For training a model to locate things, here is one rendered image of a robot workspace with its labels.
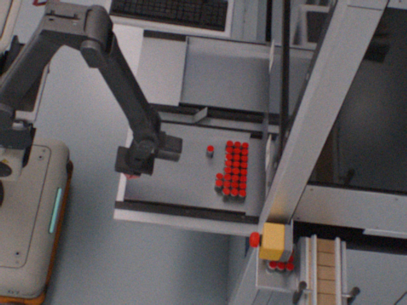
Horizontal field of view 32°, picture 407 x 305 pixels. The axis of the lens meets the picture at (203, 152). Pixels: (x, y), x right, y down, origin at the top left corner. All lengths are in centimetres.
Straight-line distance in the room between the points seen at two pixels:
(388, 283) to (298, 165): 75
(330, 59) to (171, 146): 61
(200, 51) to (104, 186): 94
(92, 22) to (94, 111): 180
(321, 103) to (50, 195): 150
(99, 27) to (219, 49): 92
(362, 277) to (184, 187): 61
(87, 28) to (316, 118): 49
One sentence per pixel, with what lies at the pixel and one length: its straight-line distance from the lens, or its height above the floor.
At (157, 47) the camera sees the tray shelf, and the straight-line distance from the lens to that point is 227.
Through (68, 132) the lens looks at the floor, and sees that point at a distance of 313.
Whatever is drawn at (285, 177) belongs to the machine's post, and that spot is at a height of 123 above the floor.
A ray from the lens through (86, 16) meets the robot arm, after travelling 142.
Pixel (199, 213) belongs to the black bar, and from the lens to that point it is 193.
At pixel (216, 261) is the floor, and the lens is 285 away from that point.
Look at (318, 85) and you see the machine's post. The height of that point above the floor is 158.
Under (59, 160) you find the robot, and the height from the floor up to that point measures 27.
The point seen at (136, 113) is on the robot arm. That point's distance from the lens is 161.
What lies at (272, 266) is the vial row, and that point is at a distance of 186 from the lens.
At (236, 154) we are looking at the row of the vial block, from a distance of 200.
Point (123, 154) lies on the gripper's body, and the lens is 185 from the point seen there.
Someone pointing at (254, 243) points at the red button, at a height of 101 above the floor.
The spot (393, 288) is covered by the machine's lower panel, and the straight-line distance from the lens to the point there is 227.
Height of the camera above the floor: 262
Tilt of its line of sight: 58 degrees down
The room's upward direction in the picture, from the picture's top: 10 degrees clockwise
